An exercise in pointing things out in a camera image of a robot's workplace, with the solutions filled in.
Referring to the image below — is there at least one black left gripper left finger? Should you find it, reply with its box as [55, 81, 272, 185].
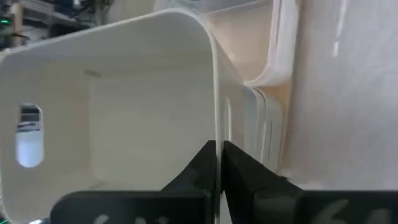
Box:
[161, 139, 218, 224]

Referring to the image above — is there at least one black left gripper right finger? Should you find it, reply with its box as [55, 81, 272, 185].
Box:
[222, 140, 305, 224]

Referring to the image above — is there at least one clear plastic basket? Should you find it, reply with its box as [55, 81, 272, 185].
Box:
[201, 0, 301, 94]
[242, 85, 289, 175]

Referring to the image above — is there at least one white plastic basket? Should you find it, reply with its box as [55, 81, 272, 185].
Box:
[0, 7, 246, 224]

